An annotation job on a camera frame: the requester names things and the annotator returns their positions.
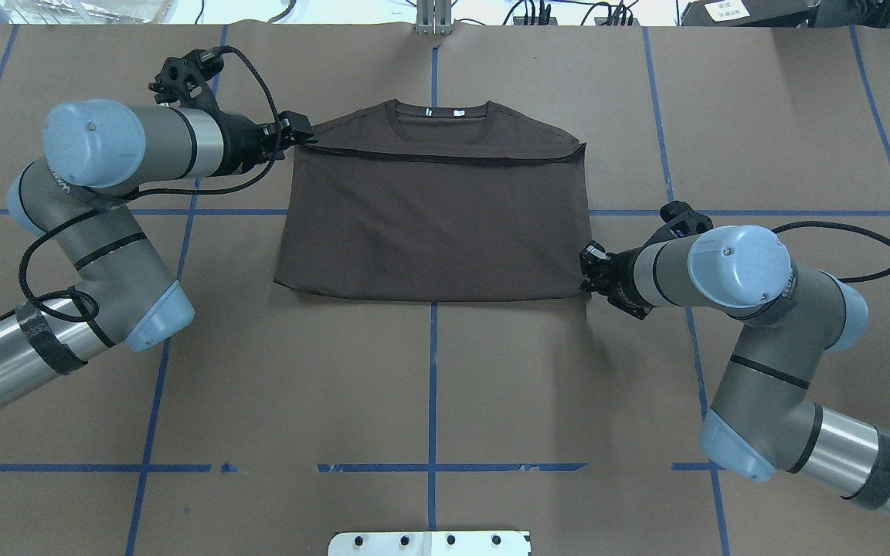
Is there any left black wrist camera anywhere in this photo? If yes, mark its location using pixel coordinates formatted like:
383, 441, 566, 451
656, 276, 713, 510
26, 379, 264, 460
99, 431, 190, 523
148, 47, 225, 113

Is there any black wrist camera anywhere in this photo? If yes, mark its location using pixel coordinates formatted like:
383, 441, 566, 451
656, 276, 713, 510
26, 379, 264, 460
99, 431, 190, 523
148, 47, 225, 113
658, 200, 715, 237

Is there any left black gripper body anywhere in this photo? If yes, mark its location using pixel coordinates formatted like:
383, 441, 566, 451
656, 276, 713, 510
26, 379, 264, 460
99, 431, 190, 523
250, 110, 318, 164

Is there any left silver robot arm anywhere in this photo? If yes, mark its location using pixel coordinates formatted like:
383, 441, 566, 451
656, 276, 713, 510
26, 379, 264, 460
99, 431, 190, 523
0, 100, 317, 409

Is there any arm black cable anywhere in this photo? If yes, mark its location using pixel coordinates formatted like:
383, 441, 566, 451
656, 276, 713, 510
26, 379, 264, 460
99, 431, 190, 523
771, 221, 890, 285
19, 46, 284, 325

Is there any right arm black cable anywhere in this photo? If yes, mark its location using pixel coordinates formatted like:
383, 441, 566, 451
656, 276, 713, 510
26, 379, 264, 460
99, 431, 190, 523
771, 221, 890, 285

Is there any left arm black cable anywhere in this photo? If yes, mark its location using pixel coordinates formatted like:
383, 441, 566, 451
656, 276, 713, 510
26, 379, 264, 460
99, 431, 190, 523
19, 46, 284, 325

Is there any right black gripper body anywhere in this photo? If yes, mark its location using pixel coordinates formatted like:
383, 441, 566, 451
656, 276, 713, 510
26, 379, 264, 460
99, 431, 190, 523
579, 242, 653, 320

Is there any white camera mast pedestal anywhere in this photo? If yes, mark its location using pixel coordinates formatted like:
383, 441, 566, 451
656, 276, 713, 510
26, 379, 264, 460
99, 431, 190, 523
326, 529, 532, 555

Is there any aluminium frame post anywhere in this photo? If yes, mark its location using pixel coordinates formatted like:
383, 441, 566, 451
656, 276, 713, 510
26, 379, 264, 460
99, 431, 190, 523
410, 0, 454, 36

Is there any dark brown t-shirt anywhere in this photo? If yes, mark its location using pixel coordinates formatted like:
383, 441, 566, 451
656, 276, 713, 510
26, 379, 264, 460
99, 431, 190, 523
273, 100, 591, 303

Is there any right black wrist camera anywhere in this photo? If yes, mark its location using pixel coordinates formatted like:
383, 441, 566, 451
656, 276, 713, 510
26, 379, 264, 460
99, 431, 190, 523
658, 200, 715, 237

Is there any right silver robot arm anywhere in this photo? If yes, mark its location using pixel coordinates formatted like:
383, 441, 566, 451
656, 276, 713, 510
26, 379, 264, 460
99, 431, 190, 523
579, 225, 890, 513

